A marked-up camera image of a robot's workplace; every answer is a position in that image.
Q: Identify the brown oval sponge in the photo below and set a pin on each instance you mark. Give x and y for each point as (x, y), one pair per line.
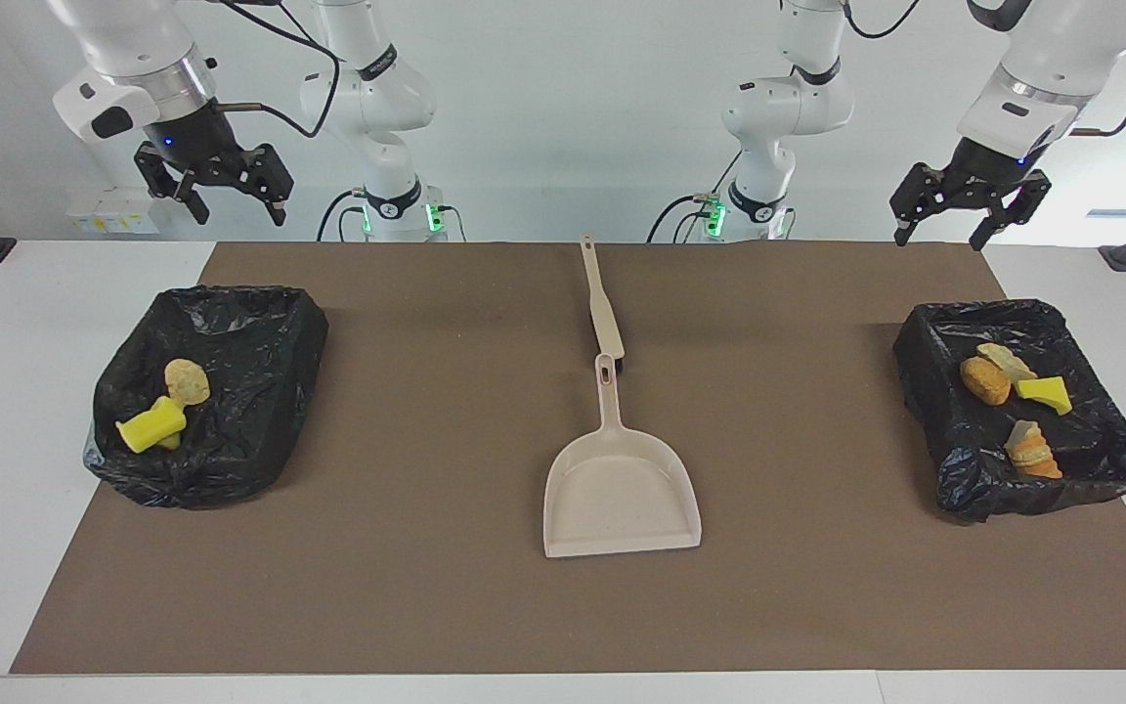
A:
(985, 381)

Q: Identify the large yellow sponge piece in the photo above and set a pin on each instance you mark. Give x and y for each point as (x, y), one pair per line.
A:
(148, 427)

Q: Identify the small white box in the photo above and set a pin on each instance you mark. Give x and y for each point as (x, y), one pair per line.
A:
(82, 218)

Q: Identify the thin yellow sponge piece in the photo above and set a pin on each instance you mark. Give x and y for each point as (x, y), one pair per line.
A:
(170, 442)

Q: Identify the brown table mat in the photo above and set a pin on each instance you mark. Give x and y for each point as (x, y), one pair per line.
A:
(328, 606)

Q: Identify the rounded beige foam chunk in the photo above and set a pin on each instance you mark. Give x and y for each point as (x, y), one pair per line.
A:
(187, 381)

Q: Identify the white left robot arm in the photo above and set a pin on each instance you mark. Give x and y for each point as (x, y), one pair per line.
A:
(817, 88)

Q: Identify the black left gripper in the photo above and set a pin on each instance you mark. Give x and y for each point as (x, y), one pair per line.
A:
(974, 176)

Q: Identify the small yellow sponge wedge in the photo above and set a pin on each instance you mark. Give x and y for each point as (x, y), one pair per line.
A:
(1047, 394)

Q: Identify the beige plastic dustpan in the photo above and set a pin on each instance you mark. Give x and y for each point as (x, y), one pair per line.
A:
(622, 489)

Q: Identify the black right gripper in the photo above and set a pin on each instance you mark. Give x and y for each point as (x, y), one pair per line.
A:
(201, 147)

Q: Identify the bin with black bag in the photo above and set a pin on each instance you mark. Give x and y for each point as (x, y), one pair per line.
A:
(250, 352)
(1091, 450)

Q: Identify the large white box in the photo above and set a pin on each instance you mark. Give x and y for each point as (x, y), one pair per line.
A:
(133, 215)

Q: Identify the blocky beige foam chunk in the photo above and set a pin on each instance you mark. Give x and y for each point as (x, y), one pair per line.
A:
(1032, 452)

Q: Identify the beige hand brush black bristles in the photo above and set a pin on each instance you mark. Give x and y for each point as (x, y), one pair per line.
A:
(602, 303)

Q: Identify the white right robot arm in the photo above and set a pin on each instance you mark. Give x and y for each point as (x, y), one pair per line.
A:
(368, 88)

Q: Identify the pale yellow foam chunk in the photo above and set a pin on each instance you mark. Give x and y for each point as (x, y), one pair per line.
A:
(1008, 362)

